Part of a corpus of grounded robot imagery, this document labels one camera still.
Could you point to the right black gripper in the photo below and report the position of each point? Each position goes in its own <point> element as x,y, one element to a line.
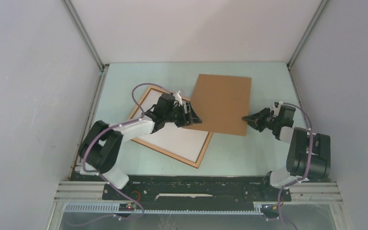
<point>255,120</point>

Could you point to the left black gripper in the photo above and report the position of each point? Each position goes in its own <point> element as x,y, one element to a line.
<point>188,119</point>

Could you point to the brown cardboard backing board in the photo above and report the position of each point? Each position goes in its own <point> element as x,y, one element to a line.
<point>221,102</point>

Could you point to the light wooden picture frame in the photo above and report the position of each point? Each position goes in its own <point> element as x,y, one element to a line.
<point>203,152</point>

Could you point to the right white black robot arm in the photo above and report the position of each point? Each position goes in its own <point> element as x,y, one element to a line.
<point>309,154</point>

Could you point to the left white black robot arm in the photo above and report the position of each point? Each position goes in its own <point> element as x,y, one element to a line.
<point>100,148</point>

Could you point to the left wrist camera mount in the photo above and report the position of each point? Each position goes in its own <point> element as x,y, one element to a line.
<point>178,97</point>

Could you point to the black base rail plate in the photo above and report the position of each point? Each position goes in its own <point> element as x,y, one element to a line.
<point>203,193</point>

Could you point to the right aluminium corner post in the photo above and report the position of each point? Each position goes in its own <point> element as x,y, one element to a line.
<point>307,33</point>

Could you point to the aluminium corner post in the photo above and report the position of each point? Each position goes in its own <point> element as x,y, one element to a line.
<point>72,11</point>
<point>307,33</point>

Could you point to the left aluminium corner post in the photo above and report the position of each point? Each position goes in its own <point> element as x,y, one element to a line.
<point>72,11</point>

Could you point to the white toothed cable duct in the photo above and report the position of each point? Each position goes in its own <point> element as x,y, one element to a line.
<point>124,208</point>

